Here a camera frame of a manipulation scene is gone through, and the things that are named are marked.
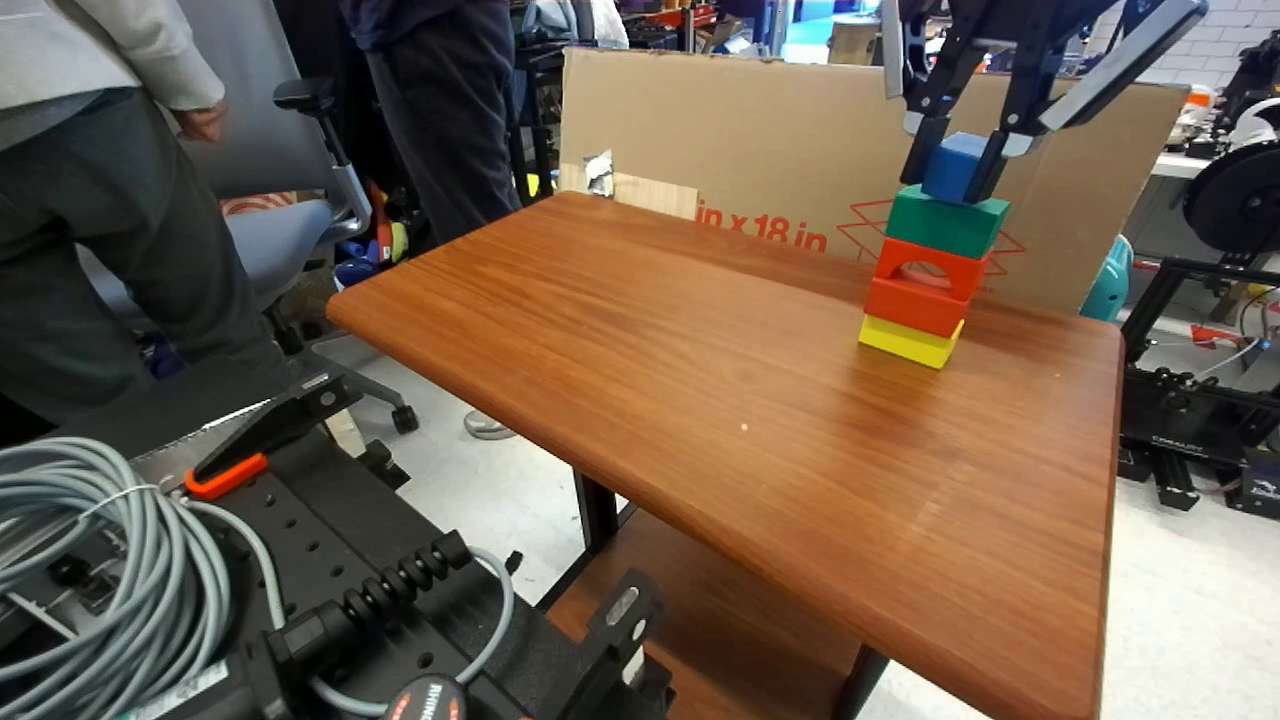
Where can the black table leg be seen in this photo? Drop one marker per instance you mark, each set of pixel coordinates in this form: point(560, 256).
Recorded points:
point(858, 686)
point(597, 514)

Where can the standing person grey trousers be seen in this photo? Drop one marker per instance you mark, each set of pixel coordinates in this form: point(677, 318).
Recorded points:
point(93, 266)

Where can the white label pouch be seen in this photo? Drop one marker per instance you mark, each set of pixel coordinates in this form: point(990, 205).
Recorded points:
point(597, 175)

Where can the grey metal gripper side bar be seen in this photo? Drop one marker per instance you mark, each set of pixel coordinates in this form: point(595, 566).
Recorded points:
point(1125, 60)
point(894, 46)

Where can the green rectangular wooden block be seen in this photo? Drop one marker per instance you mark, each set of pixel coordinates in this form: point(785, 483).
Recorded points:
point(944, 220)

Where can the black equipment cart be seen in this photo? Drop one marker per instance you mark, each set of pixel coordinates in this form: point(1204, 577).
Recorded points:
point(1202, 414)

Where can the wooden lower shelf board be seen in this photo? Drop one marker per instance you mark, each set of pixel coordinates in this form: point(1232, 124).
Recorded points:
point(704, 624)

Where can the orange rectangular wooden block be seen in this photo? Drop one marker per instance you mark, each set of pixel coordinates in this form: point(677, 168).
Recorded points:
point(918, 308)

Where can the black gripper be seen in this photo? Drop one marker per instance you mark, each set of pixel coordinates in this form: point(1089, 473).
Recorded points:
point(1025, 27)

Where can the orange arch wooden block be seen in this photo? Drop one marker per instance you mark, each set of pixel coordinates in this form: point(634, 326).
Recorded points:
point(931, 270)

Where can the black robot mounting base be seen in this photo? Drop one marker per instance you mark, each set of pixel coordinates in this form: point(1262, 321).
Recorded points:
point(347, 562)

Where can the standing person dark clothes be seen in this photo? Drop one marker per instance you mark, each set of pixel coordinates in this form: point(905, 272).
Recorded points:
point(444, 105)

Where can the yellow rectangular wooden block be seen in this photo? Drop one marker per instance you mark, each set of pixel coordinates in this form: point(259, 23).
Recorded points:
point(905, 345)

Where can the blue wooden cube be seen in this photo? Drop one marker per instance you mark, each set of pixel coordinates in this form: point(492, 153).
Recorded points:
point(954, 167)

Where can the large brown cardboard box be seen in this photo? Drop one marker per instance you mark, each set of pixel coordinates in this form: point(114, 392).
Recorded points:
point(744, 134)

